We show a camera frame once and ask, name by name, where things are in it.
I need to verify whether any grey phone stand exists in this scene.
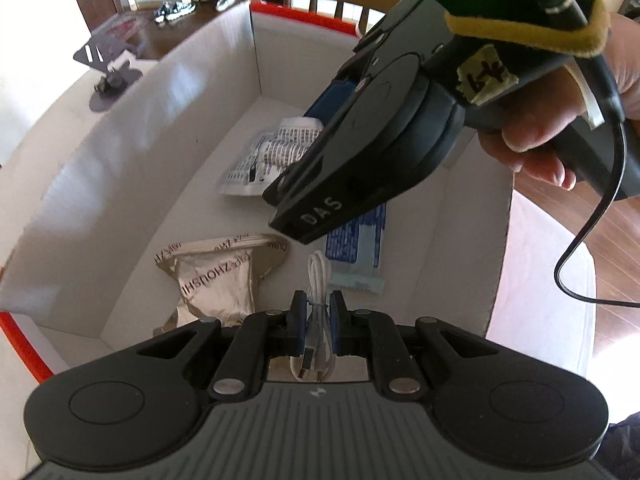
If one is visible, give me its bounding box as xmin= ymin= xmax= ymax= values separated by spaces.
xmin=74 ymin=30 xmax=143 ymax=113

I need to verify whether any person's right hand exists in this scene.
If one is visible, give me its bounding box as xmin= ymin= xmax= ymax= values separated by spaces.
xmin=479 ymin=10 xmax=640 ymax=192

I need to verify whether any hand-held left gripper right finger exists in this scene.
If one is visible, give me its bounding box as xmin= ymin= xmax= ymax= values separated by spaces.
xmin=329 ymin=290 xmax=506 ymax=402

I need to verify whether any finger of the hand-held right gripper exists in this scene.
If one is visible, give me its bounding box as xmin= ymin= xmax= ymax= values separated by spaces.
xmin=262 ymin=145 xmax=326 ymax=207
xmin=304 ymin=0 xmax=451 ymax=128

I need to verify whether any red patterned rug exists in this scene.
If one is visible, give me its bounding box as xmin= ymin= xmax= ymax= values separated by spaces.
xmin=92 ymin=12 xmax=151 ymax=43

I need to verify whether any white usb cable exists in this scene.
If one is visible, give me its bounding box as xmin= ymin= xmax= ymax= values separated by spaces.
xmin=290 ymin=251 xmax=335 ymax=385

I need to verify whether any gold foil snack packet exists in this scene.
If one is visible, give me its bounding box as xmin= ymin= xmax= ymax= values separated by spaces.
xmin=152 ymin=232 xmax=291 ymax=337

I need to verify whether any red cardboard box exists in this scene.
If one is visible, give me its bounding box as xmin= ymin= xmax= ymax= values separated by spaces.
xmin=0 ymin=0 xmax=516 ymax=386

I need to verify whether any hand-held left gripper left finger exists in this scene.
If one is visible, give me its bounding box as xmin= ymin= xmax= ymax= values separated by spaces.
xmin=132 ymin=290 xmax=310 ymax=402

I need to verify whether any white printed plastic packet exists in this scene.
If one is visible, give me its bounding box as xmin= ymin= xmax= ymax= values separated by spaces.
xmin=216 ymin=116 xmax=323 ymax=200

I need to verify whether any blue snack packet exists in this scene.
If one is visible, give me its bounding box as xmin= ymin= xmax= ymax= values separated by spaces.
xmin=325 ymin=202 xmax=388 ymax=295

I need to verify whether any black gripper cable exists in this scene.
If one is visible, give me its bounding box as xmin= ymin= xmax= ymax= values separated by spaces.
xmin=542 ymin=0 xmax=640 ymax=307

